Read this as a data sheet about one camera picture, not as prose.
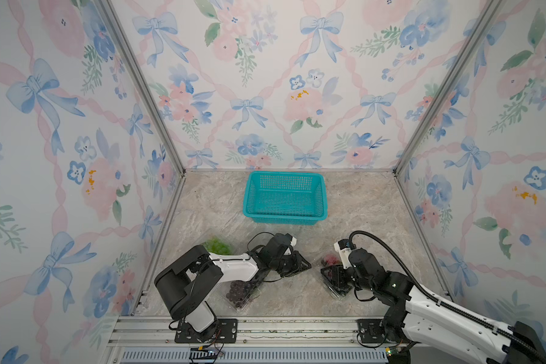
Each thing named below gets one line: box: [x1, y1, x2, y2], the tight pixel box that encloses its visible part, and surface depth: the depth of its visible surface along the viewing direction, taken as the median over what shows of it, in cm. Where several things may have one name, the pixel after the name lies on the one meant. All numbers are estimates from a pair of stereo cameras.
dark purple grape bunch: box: [225, 280, 253, 309], surface depth 78 cm
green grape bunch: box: [203, 238, 233, 256], surface depth 89 cm
